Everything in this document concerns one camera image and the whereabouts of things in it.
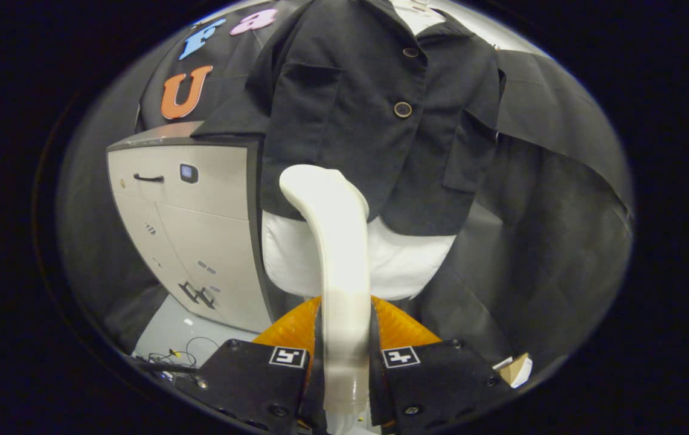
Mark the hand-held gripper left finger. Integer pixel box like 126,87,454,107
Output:
178,296,325,435

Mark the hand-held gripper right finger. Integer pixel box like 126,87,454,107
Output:
370,296,514,435

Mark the white garment steamer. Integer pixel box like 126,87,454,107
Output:
279,164,374,435

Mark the black blazer jacket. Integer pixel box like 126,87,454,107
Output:
190,0,505,236

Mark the small cardboard piece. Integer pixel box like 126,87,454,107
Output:
492,352,533,389

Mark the white mannequin torso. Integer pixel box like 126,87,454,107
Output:
261,0,458,301

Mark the black backdrop cloth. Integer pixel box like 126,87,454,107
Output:
57,0,635,375

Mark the grey cabinet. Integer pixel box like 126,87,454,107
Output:
107,121,275,333

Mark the black cable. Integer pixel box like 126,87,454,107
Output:
133,335,221,381

